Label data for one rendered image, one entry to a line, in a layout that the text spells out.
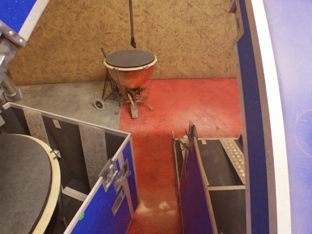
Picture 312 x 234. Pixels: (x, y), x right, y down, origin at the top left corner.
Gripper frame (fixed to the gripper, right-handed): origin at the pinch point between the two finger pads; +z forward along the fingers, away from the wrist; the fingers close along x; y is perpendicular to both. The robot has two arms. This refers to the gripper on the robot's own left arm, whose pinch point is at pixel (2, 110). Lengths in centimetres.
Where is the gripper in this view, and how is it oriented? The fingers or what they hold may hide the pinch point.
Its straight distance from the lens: 166.6
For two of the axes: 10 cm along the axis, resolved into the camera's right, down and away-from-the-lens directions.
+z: 0.6, 6.8, 7.3
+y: -3.2, 7.1, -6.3
